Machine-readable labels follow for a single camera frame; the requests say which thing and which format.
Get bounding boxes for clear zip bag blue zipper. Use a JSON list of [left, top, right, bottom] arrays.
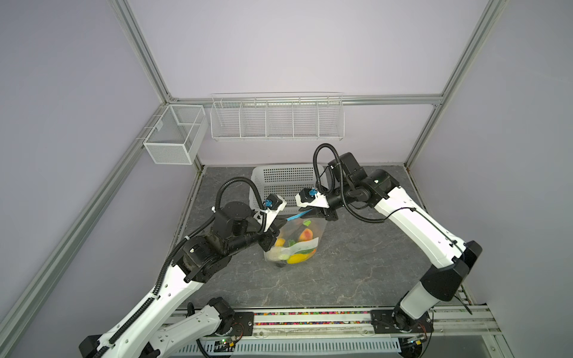
[[264, 213, 327, 266]]

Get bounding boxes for yellow peach with red spot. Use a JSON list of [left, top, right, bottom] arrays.
[[298, 228, 314, 243]]

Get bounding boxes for white perforated plastic basket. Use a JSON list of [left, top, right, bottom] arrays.
[[251, 163, 316, 216]]

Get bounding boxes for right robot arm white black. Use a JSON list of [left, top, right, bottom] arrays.
[[296, 143, 483, 333]]

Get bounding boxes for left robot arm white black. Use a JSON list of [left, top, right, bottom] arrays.
[[79, 177, 287, 357]]

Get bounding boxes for white vent grille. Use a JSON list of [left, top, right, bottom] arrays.
[[172, 337, 402, 357]]

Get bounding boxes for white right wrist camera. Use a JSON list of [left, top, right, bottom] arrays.
[[295, 188, 329, 208]]

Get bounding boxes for white wire wall shelf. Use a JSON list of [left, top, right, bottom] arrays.
[[210, 92, 346, 141]]

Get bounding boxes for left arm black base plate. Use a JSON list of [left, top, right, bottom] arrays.
[[213, 311, 255, 337]]

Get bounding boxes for white mesh wall box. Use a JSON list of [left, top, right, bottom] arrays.
[[143, 104, 208, 165]]

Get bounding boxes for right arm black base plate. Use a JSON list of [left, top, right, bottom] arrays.
[[370, 309, 434, 334]]

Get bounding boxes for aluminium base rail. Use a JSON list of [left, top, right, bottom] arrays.
[[122, 305, 503, 343]]

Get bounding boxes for aluminium frame profiles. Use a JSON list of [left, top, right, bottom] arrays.
[[1, 1, 507, 357]]

